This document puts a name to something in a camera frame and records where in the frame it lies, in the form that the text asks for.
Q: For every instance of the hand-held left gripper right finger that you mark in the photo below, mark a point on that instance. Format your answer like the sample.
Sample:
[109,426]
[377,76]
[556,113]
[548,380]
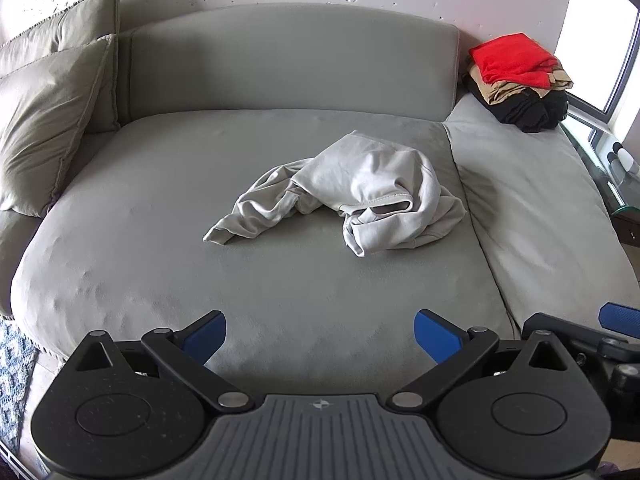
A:
[436,336]

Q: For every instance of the olive grey throw pillow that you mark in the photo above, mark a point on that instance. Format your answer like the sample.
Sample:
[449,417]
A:
[75,20]
[50,125]

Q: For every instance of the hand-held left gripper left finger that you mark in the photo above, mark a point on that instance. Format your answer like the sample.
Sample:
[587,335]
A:
[205,336]

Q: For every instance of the tan folded garment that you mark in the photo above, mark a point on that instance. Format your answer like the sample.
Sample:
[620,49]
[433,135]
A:
[500,94]

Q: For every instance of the grey sofa seat cushion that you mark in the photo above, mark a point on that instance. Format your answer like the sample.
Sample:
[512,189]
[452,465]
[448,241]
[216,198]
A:
[540,220]

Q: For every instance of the blue white patterned rug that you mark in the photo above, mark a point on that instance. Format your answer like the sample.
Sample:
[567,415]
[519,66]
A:
[15,385]

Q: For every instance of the light grey hoodie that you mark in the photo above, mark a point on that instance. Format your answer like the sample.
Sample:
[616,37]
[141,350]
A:
[380,170]

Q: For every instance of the glass side table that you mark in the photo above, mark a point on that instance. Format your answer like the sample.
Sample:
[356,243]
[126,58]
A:
[600,182]

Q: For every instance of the dark wooden drawer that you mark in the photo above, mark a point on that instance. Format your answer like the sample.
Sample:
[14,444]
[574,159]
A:
[627,230]

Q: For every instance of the red folded garment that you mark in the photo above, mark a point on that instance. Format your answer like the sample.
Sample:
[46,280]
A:
[510,62]

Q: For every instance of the window with dark frame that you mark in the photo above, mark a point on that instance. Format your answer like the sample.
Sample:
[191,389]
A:
[595,35]

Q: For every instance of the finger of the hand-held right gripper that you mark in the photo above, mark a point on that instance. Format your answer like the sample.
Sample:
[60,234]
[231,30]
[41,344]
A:
[621,313]
[570,330]

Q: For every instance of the grey fabric sofa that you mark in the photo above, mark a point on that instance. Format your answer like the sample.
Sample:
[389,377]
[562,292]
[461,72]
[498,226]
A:
[150,260]

